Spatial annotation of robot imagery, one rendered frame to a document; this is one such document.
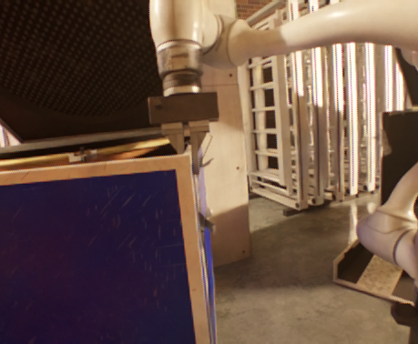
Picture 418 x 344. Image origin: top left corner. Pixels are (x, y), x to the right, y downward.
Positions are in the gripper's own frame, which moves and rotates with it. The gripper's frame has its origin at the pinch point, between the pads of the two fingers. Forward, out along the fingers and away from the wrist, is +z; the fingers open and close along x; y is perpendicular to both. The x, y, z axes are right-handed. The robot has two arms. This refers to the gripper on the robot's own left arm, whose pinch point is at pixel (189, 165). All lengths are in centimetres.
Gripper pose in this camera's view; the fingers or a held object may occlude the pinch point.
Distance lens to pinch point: 57.7
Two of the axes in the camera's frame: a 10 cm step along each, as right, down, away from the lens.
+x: 10.0, -0.9, 0.0
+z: 0.9, 10.0, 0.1
